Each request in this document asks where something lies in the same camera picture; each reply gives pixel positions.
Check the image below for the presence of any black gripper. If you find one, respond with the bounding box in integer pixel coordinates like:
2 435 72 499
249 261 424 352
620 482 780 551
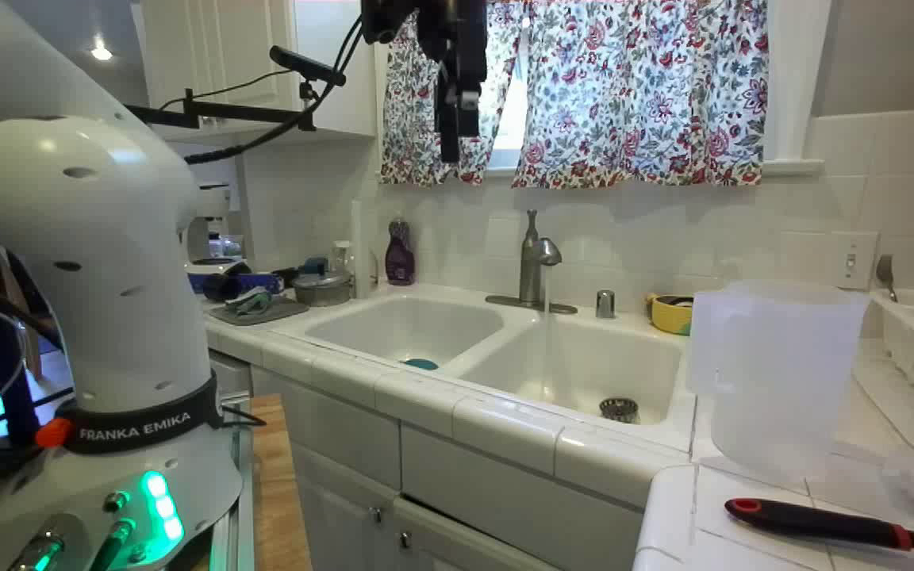
419 0 490 165

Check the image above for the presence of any narrow floral curtain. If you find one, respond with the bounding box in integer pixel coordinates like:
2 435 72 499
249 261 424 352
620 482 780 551
377 0 527 191

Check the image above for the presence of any purple bottle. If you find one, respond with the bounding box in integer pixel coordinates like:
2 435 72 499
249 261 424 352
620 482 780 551
383 220 419 290

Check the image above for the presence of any brushed metal faucet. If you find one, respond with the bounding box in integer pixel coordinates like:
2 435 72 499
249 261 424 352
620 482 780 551
482 207 581 317

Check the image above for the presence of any small white bottle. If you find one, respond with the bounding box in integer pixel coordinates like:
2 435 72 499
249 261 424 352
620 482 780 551
330 239 362 283

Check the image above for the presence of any wide floral curtain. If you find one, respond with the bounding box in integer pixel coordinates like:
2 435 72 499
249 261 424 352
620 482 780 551
507 0 776 194

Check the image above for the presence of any grey metal pot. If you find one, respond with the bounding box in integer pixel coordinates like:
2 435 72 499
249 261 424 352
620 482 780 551
293 269 360 307

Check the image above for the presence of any white upper cabinet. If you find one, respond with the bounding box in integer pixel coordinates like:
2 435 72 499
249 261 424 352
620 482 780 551
138 0 383 144

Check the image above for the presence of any dark grey tray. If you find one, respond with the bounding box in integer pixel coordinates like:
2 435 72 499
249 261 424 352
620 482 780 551
211 293 313 328

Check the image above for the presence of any white double kitchen sink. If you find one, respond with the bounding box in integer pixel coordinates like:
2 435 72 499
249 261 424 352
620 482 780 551
273 283 700 455

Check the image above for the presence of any blue container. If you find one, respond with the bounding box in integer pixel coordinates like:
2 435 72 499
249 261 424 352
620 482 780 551
188 258 283 303

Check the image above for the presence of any yellow sponge holder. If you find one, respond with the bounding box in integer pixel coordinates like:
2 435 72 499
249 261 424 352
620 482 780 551
646 293 700 338

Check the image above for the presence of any white sink base cabinet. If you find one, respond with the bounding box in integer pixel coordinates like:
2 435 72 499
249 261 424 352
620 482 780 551
249 363 646 571

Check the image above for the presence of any black spatula with red trim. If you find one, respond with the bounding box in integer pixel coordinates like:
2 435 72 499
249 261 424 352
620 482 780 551
723 495 914 561

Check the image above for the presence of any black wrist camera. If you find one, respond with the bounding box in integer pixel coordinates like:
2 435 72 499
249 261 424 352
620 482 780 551
360 0 424 48

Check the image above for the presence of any black stereo camera bar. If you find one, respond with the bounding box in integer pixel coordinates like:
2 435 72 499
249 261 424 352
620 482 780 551
266 41 353 88

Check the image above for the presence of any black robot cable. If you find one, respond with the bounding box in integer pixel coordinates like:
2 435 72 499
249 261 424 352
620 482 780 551
182 10 367 169

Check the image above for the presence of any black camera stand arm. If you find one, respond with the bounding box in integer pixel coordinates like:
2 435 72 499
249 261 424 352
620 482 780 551
125 87 322 135

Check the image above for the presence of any white window frame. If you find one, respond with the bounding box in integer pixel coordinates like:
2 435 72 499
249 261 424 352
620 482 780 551
760 0 835 182

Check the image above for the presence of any white wall outlet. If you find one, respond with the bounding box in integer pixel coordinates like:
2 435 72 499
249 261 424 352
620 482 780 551
835 229 883 294

